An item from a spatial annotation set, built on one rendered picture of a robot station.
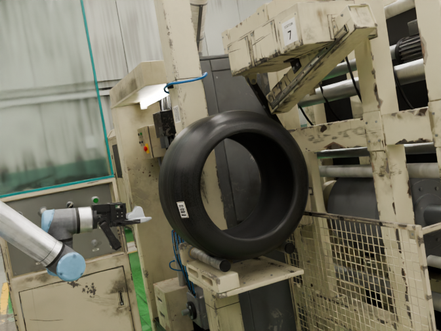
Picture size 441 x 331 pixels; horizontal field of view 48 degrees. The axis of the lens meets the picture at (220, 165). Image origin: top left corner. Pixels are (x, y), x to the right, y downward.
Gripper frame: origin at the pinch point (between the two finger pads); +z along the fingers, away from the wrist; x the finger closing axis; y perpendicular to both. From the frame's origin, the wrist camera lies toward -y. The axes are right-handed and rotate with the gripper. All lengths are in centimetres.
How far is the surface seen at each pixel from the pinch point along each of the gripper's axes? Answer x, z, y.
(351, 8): -42, 63, 69
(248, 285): -8.5, 35.3, -27.1
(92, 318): 60, -14, -50
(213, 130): -11.5, 23.0, 31.7
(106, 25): 918, 152, 337
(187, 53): 28, 28, 69
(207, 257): 4.8, 24.4, -17.2
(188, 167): -11.3, 12.6, 18.5
